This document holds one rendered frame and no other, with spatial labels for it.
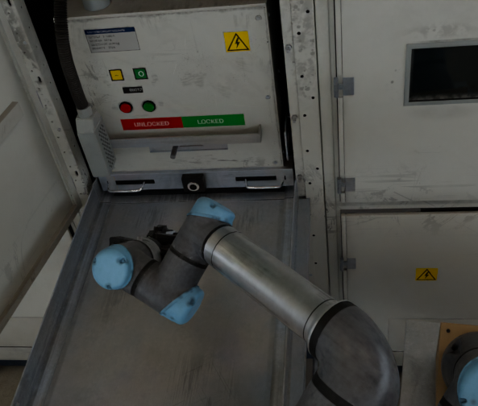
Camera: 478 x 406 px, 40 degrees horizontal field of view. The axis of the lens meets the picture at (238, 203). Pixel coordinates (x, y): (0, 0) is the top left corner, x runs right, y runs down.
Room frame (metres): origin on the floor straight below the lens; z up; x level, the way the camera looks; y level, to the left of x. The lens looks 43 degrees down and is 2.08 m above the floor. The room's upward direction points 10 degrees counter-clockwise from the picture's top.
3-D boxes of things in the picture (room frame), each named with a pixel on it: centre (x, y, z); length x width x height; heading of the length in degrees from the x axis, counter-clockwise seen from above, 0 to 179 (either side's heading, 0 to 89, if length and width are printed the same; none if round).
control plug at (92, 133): (1.36, 0.33, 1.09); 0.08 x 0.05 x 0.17; 167
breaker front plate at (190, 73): (1.38, 0.11, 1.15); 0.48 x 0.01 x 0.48; 77
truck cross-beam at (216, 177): (1.40, 0.10, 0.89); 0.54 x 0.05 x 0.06; 77
